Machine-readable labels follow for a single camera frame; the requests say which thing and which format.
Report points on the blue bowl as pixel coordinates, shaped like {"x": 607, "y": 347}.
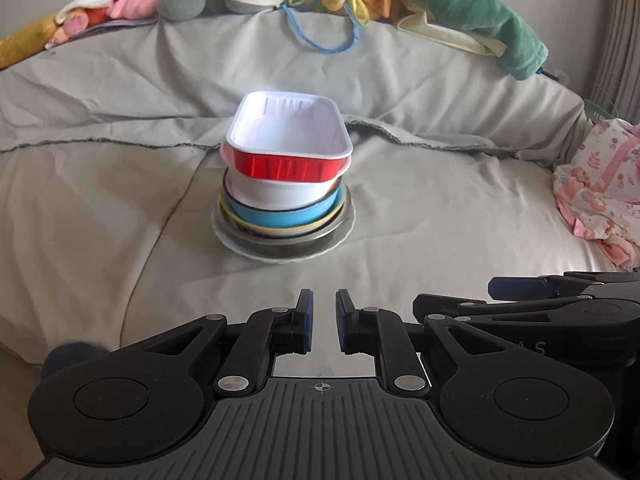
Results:
{"x": 280, "y": 217}

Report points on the white bowl with gold rim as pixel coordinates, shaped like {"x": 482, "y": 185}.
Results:
{"x": 250, "y": 226}

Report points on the white and red plush toy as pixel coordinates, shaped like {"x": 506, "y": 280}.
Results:
{"x": 80, "y": 20}

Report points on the white floral plate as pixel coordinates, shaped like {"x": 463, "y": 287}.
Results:
{"x": 280, "y": 258}

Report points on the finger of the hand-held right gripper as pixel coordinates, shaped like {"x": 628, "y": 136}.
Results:
{"x": 550, "y": 310}
{"x": 550, "y": 285}

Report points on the cream cloth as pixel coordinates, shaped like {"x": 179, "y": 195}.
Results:
{"x": 450, "y": 35}

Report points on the long yellow plush toy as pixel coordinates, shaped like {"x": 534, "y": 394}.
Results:
{"x": 25, "y": 42}

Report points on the grey blanket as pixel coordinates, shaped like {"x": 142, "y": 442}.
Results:
{"x": 150, "y": 90}

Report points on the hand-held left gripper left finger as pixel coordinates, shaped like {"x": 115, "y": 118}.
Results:
{"x": 307, "y": 321}

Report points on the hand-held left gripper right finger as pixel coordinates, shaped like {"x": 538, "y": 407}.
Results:
{"x": 341, "y": 321}

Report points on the pink plush toy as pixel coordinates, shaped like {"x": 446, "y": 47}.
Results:
{"x": 137, "y": 2}

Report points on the pink floral cloth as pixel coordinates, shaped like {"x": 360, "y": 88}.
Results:
{"x": 605, "y": 185}

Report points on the stainless steel bowl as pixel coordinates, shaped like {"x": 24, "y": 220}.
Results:
{"x": 285, "y": 245}

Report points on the small green packet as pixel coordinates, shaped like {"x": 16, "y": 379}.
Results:
{"x": 600, "y": 111}

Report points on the grey curtain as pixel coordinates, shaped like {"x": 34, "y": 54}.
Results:
{"x": 622, "y": 60}

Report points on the green towel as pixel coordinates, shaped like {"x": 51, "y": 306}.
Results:
{"x": 450, "y": 5}

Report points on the white bowl with orange print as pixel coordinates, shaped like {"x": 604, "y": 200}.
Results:
{"x": 275, "y": 192}

